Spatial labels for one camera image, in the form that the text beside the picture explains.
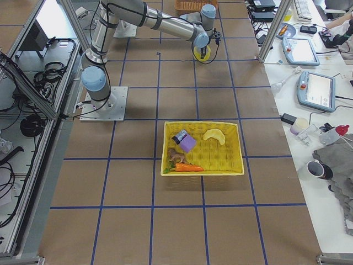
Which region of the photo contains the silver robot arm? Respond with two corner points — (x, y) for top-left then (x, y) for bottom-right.
(81, 1), (220, 111)

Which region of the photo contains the black power adapter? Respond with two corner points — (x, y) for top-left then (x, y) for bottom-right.
(280, 113), (297, 125)

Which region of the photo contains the yellow woven basket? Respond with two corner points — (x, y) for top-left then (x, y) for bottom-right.
(161, 121), (244, 176)

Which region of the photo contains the yellow toy croissant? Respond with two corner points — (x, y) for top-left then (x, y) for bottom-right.
(202, 128), (225, 145)

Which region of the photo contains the near teach pendant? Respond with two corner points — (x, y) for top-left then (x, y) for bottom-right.
(297, 71), (336, 113)

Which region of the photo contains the teach pendant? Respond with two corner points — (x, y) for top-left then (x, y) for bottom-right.
(297, 71), (336, 113)
(282, 37), (320, 66)

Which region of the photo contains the blue plate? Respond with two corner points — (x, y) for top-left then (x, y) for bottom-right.
(276, 22), (297, 39)

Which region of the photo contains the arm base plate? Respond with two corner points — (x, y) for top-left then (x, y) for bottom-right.
(79, 86), (128, 122)
(113, 20), (137, 39)

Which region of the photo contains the brass cylinder part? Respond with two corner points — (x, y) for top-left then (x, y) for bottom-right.
(279, 25), (288, 36)

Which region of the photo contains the clear bottle red cap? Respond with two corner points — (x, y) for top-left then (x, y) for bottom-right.
(319, 125), (350, 145)

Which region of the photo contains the yellow tape roll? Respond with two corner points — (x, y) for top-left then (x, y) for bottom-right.
(193, 46), (211, 62)

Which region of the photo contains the small silver can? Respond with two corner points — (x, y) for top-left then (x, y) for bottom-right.
(172, 130), (188, 145)

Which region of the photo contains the purple foam block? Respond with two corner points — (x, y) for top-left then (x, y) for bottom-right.
(179, 134), (196, 153)

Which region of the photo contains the aluminium frame post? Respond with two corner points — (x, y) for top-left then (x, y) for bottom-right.
(259, 0), (292, 63)

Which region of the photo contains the grey cloth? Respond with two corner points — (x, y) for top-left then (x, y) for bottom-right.
(312, 142), (352, 235)

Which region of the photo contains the brown wicker basket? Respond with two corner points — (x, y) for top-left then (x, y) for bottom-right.
(174, 0), (218, 15)

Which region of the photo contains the orange toy carrot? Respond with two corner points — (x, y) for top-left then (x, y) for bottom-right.
(163, 163), (204, 173)

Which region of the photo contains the black white mug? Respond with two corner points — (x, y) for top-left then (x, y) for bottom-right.
(306, 160), (333, 180)

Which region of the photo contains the far teach pendant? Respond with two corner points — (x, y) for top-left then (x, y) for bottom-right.
(282, 37), (320, 66)

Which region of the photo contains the lavender white cup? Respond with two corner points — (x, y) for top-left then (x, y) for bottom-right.
(290, 118), (309, 135)

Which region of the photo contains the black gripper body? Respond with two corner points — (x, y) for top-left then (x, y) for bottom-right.
(200, 45), (208, 56)

